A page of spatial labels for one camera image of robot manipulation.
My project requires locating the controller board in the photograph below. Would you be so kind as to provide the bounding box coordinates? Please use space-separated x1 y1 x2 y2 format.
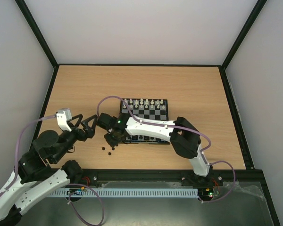
66 187 88 196
201 186 220 197

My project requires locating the right controller board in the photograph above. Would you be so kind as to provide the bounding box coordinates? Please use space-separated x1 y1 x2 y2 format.
201 186 220 197

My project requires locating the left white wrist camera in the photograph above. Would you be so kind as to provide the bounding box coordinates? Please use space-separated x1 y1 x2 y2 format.
56 108 72 132

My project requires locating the black and grey chessboard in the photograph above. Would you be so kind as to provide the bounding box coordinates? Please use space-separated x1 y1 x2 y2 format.
123 98 170 145

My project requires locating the black frame post left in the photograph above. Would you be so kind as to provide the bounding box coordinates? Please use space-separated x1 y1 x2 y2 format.
15 0 58 68

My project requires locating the grey slotted cable duct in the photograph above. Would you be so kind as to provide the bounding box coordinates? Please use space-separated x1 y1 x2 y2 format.
48 188 199 198

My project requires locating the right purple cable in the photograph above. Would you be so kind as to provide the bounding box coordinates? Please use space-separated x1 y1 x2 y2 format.
96 96 236 203

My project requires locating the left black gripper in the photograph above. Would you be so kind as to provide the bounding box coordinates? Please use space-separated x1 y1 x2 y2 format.
53 113 99 162

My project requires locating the black frame post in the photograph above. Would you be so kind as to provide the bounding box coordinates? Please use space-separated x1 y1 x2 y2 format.
15 0 58 68
221 0 267 70

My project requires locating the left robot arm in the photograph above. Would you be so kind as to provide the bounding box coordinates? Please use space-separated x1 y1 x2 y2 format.
0 110 97 226

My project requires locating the black frame post right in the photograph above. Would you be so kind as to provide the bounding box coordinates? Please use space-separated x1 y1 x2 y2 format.
221 0 267 70

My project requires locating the left controller board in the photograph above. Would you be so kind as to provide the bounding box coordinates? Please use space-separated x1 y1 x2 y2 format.
66 187 88 196

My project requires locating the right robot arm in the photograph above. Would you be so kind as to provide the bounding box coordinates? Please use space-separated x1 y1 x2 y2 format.
97 113 213 185

